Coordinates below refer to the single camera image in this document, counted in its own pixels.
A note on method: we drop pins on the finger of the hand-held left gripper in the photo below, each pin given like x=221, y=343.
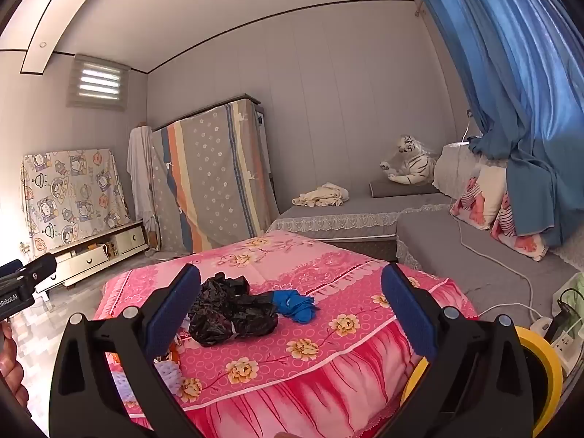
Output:
x=36, y=269

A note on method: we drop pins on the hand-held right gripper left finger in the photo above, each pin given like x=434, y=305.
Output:
x=175, y=312

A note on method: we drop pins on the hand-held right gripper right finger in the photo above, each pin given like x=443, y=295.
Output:
x=408, y=312

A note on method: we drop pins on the black plastic bag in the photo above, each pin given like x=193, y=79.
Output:
x=237, y=315

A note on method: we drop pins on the person's left hand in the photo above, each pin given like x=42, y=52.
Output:
x=9, y=365

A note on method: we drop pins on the orange snack wrapper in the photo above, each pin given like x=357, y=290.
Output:
x=174, y=353

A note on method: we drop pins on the white tv cabinet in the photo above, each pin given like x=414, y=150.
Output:
x=91, y=260

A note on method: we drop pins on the grey mattress with lace trim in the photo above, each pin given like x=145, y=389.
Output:
x=461, y=264
x=356, y=212

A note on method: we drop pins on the cartoon print sheet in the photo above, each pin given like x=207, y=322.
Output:
x=73, y=191

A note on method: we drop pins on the blue crumpled cloth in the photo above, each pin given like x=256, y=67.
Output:
x=294, y=305

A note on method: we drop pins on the pink floral blanket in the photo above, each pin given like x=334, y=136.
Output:
x=283, y=365

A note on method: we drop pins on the grey cushion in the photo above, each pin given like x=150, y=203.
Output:
x=397, y=189

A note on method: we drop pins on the cartoon print pillow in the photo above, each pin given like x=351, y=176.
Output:
x=511, y=228
x=479, y=196

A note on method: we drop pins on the white hanging cloth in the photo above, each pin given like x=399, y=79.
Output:
x=139, y=169

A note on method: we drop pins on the beige crumpled cloth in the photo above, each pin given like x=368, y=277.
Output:
x=321, y=195

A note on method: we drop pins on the yellow tape roll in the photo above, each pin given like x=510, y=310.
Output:
x=547, y=360

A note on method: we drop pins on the white tiger plush toy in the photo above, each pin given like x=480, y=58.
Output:
x=413, y=164

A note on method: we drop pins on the black charger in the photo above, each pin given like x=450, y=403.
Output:
x=560, y=321

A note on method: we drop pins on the white power strip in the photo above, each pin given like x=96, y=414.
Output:
x=565, y=344

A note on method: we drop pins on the light green plastic item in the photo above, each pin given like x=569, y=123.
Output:
x=576, y=285

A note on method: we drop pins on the window blind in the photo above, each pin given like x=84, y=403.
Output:
x=98, y=82

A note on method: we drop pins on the blue curtain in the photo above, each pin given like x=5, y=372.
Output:
x=515, y=77

